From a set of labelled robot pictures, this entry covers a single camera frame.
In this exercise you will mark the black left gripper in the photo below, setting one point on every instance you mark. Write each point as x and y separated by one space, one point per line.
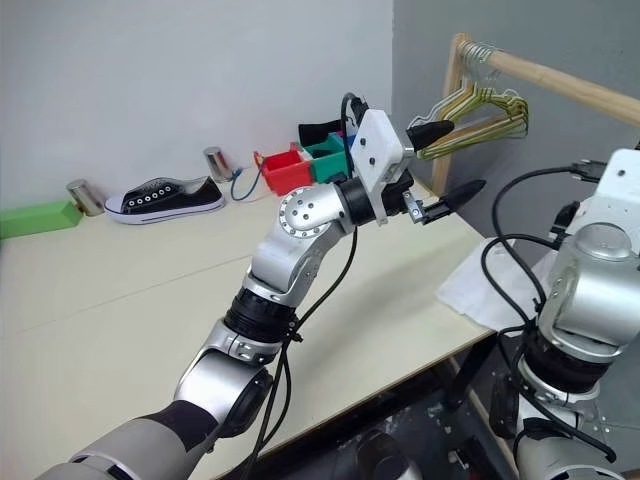
397 195

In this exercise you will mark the white cloth garment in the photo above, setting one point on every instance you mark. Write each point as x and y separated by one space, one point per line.
480 290

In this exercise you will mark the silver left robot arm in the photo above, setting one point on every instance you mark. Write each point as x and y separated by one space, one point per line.
300 215

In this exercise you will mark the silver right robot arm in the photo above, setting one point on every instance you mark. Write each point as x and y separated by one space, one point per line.
590 280

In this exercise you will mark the blue plastic bin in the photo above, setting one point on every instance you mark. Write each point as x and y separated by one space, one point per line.
350 141

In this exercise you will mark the green plastic bin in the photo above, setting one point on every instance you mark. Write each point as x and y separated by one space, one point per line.
327 165

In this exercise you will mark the wooden clothes rack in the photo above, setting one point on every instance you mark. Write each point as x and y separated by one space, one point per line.
550 77

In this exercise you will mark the red plastic bin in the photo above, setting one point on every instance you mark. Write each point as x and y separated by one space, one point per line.
287 172

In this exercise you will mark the shiny metal cylinder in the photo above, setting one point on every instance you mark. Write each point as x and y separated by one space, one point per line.
86 197
217 162

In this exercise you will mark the black canvas sneaker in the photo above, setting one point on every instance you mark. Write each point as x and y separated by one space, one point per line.
165 200

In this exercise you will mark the dark rounded shape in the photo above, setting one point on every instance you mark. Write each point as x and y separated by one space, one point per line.
385 455

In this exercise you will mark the green rectangular box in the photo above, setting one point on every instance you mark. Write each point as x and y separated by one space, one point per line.
35 217

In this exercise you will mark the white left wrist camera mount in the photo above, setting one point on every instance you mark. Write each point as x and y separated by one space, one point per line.
377 145

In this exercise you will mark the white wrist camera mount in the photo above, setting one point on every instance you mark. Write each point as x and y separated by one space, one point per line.
377 145
622 170

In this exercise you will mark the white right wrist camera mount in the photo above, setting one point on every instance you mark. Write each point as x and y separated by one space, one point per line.
622 170

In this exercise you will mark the black table frame leg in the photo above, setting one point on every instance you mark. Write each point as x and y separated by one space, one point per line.
472 375

